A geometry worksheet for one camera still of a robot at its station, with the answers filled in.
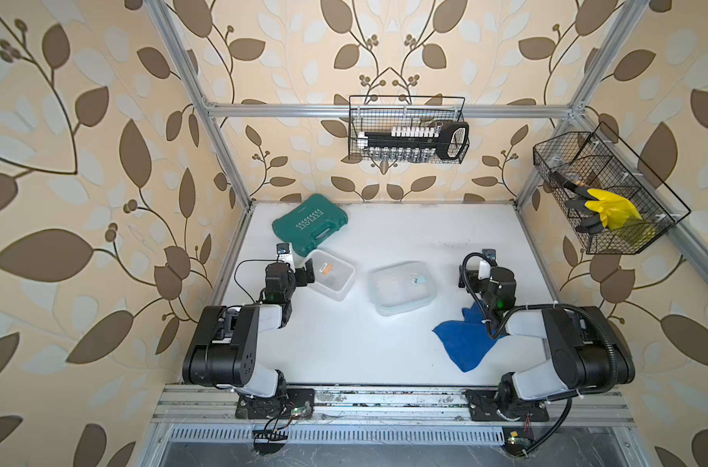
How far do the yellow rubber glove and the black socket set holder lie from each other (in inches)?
13.6

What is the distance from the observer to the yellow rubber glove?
67cm

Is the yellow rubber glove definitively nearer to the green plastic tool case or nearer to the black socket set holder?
the black socket set holder

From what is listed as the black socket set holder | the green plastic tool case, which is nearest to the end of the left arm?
the green plastic tool case

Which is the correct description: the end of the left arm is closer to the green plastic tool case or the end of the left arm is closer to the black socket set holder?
the green plastic tool case

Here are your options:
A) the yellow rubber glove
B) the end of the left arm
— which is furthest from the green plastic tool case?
the yellow rubber glove

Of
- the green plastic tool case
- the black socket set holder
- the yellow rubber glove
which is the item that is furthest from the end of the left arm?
the yellow rubber glove

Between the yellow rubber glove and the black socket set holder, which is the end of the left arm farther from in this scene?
the yellow rubber glove

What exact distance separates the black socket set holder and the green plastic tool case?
1.07ft

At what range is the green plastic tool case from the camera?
109 centimetres

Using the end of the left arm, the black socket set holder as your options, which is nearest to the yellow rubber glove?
the black socket set holder

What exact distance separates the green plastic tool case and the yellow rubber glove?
0.77 meters

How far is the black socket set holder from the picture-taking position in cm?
82

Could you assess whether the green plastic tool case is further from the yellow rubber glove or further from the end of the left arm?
the yellow rubber glove
